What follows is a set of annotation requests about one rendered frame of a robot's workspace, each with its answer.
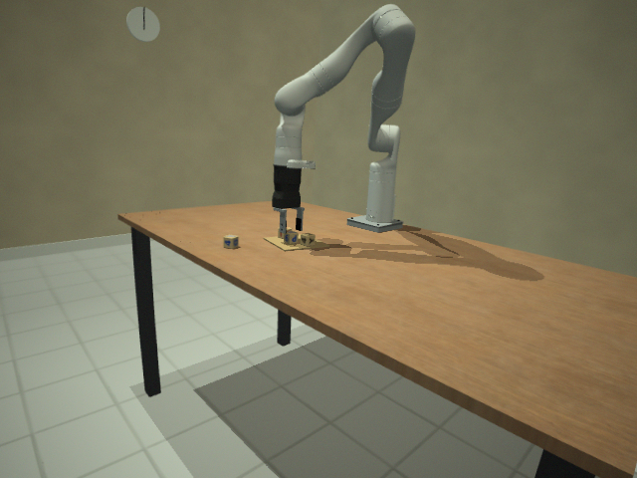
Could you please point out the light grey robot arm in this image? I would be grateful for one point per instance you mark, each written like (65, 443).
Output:
(395, 33)

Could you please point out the tan block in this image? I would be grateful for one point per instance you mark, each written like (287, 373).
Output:
(291, 237)
(308, 239)
(281, 235)
(231, 241)

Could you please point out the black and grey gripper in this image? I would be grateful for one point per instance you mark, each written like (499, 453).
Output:
(287, 180)

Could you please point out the tan flat mat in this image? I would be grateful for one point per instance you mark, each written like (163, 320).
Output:
(279, 242)

